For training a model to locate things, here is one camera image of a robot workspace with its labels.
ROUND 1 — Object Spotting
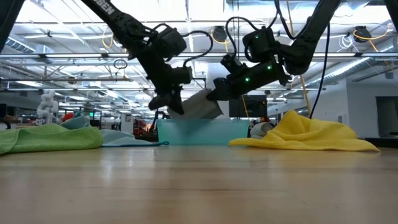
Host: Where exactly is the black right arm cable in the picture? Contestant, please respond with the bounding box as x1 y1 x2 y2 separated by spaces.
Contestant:
309 23 330 119

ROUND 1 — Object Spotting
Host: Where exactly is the yellow microfiber towel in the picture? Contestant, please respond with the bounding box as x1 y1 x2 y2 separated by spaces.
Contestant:
228 109 381 152

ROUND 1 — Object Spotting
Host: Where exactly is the bright green microfiber towel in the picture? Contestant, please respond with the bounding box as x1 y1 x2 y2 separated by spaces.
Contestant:
0 123 104 156

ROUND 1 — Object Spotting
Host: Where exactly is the black wall monitor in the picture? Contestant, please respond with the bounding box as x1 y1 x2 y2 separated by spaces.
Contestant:
229 95 268 119

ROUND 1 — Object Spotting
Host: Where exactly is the light blue microfiber towel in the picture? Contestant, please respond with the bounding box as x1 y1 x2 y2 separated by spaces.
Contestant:
60 113 170 147

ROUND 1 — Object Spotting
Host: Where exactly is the black hanging cable loop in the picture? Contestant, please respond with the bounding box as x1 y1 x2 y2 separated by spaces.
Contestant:
113 58 128 71

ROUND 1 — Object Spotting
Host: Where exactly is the black camera cable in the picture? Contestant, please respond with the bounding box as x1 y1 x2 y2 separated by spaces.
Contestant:
225 16 261 58
182 29 214 68

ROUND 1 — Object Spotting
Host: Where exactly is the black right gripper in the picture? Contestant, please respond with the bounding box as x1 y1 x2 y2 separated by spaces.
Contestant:
206 60 289 101

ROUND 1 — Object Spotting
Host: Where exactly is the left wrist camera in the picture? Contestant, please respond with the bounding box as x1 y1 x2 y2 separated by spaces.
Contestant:
169 66 193 85

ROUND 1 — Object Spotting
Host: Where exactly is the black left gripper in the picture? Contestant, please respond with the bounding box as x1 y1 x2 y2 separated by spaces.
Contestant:
148 58 193 115

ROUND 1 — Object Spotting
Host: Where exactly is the red background object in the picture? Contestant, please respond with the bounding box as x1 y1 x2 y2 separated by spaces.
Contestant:
133 119 149 135

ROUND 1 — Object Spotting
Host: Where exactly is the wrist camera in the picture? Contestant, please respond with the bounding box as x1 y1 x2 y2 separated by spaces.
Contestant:
169 66 193 85
220 54 246 74

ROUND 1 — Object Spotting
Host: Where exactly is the teal plastic bin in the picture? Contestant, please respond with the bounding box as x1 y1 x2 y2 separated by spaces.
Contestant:
156 119 251 146

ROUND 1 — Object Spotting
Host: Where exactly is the black left camera cable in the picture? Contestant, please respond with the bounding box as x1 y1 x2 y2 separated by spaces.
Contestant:
182 29 214 68

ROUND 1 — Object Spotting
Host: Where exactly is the dark grey microfiber towel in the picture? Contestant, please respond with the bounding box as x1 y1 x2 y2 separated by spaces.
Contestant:
167 89 224 121

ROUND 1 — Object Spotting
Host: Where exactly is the yellow hanging cable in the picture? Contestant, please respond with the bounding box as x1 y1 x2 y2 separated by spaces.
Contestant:
285 0 313 114

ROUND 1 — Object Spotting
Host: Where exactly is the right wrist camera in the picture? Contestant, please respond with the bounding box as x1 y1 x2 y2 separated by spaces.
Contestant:
220 54 246 74

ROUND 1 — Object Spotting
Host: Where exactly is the black ceiling cable reel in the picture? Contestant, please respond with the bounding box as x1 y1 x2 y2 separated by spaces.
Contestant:
213 26 228 43
353 26 373 44

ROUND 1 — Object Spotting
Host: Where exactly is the black right camera cable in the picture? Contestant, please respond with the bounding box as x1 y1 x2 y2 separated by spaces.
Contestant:
225 16 261 58

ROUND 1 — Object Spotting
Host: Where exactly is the white building column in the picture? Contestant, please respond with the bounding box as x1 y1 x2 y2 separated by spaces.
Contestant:
206 63 231 121

